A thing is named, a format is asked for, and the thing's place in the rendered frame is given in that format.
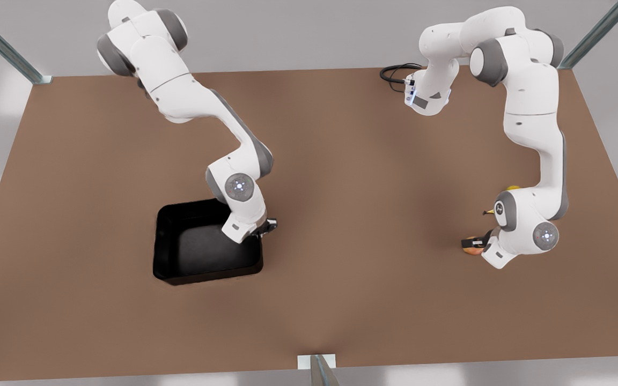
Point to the apple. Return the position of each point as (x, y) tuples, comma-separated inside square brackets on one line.
[(472, 250)]

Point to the black storage box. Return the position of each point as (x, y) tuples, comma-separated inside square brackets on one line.
[(201, 246)]

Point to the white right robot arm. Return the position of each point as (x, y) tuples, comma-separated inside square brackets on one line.
[(180, 91)]

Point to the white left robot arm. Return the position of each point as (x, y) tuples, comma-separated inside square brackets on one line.
[(529, 102)]

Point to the yellow banana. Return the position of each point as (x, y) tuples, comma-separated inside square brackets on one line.
[(505, 198)]

